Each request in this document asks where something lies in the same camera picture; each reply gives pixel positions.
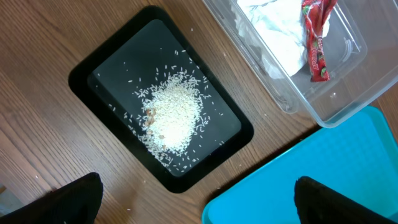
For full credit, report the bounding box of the clear plastic bin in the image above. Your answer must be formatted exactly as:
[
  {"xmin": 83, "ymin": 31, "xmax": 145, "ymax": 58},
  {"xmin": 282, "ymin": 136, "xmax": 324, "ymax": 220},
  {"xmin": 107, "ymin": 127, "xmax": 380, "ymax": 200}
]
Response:
[{"xmin": 204, "ymin": 0, "xmax": 397, "ymax": 128}]

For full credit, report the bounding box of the black rectangular tray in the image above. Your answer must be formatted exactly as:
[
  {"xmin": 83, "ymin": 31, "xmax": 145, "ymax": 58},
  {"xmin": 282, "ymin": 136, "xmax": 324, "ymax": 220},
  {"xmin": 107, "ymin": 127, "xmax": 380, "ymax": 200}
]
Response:
[{"xmin": 68, "ymin": 6, "xmax": 254, "ymax": 193}]

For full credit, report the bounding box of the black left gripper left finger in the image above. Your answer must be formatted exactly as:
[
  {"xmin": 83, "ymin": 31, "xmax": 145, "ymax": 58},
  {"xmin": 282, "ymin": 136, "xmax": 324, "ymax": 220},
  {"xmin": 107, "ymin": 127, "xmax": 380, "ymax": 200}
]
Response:
[{"xmin": 1, "ymin": 172, "xmax": 103, "ymax": 224}]

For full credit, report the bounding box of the teal plastic tray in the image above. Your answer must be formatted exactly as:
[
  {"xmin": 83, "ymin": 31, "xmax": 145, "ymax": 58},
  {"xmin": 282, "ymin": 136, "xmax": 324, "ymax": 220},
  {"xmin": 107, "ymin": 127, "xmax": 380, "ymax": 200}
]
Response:
[{"xmin": 201, "ymin": 106, "xmax": 397, "ymax": 223}]

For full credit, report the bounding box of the pile of rice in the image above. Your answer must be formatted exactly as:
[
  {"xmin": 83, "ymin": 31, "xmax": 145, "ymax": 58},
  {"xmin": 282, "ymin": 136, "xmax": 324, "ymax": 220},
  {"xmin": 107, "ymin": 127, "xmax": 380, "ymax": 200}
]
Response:
[{"xmin": 107, "ymin": 49, "xmax": 225, "ymax": 172}]

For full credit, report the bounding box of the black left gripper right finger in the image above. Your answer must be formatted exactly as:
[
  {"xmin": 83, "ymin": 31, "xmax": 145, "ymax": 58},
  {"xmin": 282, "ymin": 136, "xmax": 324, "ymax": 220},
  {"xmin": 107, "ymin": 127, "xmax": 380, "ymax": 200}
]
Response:
[{"xmin": 294, "ymin": 176, "xmax": 396, "ymax": 224}]

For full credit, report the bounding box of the white napkin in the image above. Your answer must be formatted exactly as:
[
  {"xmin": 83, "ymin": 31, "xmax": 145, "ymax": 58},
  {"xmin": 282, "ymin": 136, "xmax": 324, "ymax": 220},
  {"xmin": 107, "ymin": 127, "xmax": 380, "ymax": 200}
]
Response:
[{"xmin": 237, "ymin": 0, "xmax": 330, "ymax": 77}]

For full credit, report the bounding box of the red snack wrapper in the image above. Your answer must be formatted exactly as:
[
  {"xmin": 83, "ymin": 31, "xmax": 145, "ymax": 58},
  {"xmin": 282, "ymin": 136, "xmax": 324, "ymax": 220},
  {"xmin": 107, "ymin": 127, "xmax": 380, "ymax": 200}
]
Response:
[{"xmin": 302, "ymin": 0, "xmax": 338, "ymax": 83}]

